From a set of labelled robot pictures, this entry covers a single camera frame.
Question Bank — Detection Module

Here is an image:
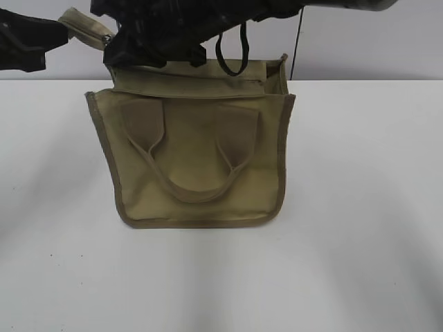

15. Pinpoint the olive yellow canvas bag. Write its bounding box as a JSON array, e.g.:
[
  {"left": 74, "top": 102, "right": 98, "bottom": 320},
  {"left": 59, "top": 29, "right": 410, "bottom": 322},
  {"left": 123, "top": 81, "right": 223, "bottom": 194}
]
[{"left": 57, "top": 8, "right": 297, "bottom": 231}]

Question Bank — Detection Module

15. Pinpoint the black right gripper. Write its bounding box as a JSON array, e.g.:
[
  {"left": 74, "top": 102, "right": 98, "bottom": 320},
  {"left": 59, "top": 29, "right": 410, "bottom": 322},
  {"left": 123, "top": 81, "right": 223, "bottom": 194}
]
[{"left": 91, "top": 0, "right": 301, "bottom": 68}]

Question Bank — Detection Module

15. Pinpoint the black looped cable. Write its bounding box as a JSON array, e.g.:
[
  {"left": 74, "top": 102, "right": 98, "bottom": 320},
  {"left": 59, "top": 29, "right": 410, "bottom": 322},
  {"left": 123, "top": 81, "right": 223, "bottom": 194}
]
[{"left": 214, "top": 19, "right": 251, "bottom": 76}]

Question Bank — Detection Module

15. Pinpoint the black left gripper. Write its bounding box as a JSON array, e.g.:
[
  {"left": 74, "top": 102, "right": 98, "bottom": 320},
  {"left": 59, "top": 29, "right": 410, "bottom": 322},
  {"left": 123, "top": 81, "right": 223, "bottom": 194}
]
[{"left": 1, "top": 8, "right": 69, "bottom": 72}]

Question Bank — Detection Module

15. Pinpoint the silver zipper pull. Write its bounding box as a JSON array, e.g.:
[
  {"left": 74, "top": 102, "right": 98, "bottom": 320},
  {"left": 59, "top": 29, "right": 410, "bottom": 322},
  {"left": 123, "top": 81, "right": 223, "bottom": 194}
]
[{"left": 102, "top": 35, "right": 114, "bottom": 47}]

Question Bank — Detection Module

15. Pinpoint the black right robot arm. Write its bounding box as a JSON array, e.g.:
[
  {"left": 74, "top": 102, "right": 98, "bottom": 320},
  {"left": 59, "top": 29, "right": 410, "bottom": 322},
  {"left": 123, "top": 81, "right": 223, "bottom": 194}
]
[{"left": 90, "top": 0, "right": 393, "bottom": 69}]

